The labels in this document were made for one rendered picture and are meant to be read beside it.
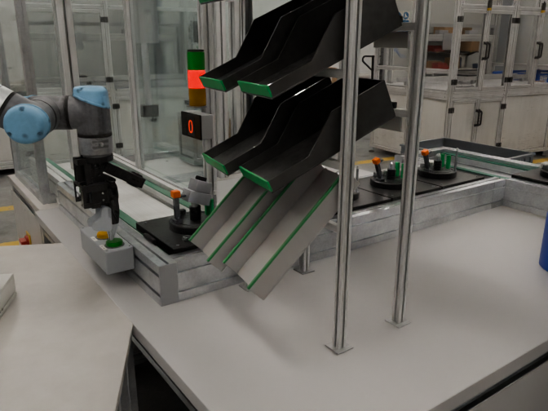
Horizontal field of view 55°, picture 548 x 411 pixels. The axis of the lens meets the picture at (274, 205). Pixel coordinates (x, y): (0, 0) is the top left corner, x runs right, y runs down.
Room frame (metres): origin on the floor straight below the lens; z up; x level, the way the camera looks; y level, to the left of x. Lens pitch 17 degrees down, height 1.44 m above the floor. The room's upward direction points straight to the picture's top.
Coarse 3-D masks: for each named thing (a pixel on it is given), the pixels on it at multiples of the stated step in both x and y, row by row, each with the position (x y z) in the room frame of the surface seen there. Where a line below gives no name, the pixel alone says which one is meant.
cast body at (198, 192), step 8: (200, 176) 1.32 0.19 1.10; (192, 184) 1.31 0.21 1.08; (200, 184) 1.30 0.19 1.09; (208, 184) 1.32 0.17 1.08; (184, 192) 1.31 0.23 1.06; (192, 192) 1.29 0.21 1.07; (200, 192) 1.30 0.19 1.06; (208, 192) 1.31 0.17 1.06; (184, 200) 1.30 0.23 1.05; (192, 200) 1.29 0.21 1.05; (200, 200) 1.30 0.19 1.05; (208, 200) 1.31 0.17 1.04
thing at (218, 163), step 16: (320, 80) 1.08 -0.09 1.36; (256, 96) 1.16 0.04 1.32; (288, 96) 1.19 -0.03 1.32; (304, 96) 1.07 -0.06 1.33; (256, 112) 1.16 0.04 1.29; (272, 112) 1.18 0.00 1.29; (288, 112) 1.05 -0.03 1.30; (240, 128) 1.14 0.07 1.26; (256, 128) 1.16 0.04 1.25; (272, 128) 1.04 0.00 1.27; (224, 144) 1.13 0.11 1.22; (240, 144) 1.13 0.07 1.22; (256, 144) 1.09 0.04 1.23; (272, 144) 1.04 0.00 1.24; (208, 160) 1.08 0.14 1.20; (224, 160) 1.08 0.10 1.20; (240, 160) 1.01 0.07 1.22
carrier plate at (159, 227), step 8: (168, 216) 1.39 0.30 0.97; (136, 224) 1.34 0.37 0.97; (144, 224) 1.32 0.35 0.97; (152, 224) 1.32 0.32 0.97; (160, 224) 1.32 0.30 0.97; (168, 224) 1.32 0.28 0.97; (144, 232) 1.29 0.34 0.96; (152, 232) 1.26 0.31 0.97; (160, 232) 1.26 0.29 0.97; (168, 232) 1.26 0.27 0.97; (160, 240) 1.21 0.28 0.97; (168, 240) 1.21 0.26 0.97; (176, 240) 1.21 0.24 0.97; (168, 248) 1.17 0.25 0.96; (176, 248) 1.16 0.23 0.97; (184, 248) 1.16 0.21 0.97; (192, 248) 1.18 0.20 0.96
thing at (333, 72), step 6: (402, 24) 1.04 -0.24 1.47; (408, 24) 1.03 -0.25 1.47; (396, 30) 1.05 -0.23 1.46; (402, 30) 1.04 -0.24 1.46; (408, 30) 1.03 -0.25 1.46; (324, 72) 0.96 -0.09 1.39; (330, 72) 0.94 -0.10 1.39; (336, 72) 0.93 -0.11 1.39; (342, 72) 0.92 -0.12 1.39; (396, 108) 1.04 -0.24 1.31; (396, 114) 1.04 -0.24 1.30; (402, 114) 1.03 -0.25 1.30; (324, 162) 0.95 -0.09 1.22; (330, 162) 0.94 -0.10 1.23; (336, 162) 0.92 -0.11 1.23; (336, 168) 0.92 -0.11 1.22
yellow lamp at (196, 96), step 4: (188, 88) 1.53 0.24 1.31; (192, 88) 1.53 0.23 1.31; (200, 88) 1.53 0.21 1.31; (204, 88) 1.53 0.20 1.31; (188, 92) 1.53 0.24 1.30; (192, 92) 1.52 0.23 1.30; (196, 92) 1.51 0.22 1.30; (200, 92) 1.52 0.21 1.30; (204, 92) 1.53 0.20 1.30; (188, 96) 1.53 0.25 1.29; (192, 96) 1.52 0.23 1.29; (196, 96) 1.51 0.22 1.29; (200, 96) 1.52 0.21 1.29; (204, 96) 1.53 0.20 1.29; (192, 100) 1.52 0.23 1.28; (196, 100) 1.51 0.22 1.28; (200, 100) 1.52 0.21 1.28; (204, 100) 1.52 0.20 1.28; (192, 104) 1.52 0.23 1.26; (196, 104) 1.51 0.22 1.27; (200, 104) 1.52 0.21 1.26; (204, 104) 1.52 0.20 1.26
